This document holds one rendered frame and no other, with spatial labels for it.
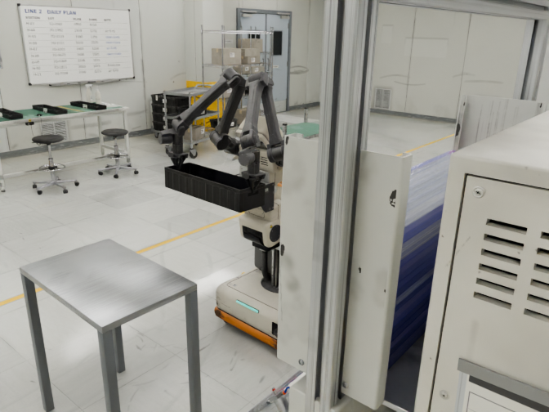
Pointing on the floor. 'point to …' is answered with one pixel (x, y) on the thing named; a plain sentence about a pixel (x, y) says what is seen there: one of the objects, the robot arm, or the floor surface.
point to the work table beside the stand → (109, 306)
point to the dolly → (167, 110)
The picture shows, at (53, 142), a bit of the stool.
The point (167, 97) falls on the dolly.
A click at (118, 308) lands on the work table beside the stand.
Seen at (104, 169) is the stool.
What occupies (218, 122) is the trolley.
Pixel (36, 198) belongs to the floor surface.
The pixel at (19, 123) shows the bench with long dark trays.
